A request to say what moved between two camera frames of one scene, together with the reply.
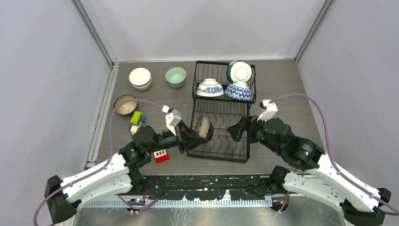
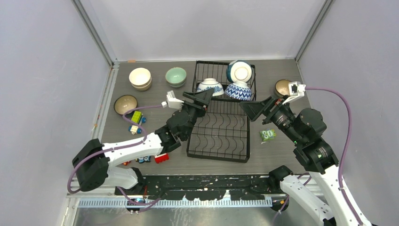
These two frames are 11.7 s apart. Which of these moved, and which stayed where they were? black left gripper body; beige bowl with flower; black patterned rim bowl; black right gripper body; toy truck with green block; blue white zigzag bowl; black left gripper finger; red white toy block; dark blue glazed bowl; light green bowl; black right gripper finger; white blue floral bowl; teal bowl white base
Moved: black left gripper body; black left gripper finger; black patterned rim bowl; black right gripper body; black right gripper finger
Stayed: blue white zigzag bowl; teal bowl white base; beige bowl with flower; red white toy block; white blue floral bowl; light green bowl; toy truck with green block; dark blue glazed bowl
